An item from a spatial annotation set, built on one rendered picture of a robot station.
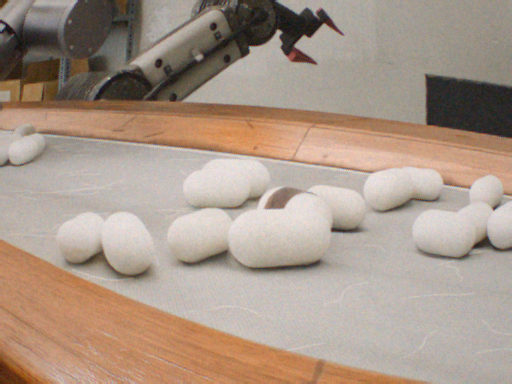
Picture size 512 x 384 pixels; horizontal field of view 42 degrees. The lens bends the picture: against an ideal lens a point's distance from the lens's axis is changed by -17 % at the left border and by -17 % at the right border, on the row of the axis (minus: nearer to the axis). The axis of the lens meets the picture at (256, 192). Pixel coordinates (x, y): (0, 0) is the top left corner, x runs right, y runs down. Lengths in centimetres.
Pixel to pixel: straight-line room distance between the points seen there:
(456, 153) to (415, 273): 20
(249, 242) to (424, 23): 228
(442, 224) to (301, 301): 8
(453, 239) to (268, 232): 8
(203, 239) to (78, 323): 14
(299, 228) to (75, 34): 30
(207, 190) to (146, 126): 27
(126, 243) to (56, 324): 12
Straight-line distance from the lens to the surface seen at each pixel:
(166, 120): 64
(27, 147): 58
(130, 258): 28
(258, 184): 41
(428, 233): 31
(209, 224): 30
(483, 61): 246
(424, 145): 50
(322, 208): 32
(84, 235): 30
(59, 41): 54
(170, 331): 16
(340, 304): 26
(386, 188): 39
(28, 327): 16
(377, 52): 262
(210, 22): 112
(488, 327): 23
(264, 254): 29
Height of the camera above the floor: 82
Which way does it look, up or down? 11 degrees down
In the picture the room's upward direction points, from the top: straight up
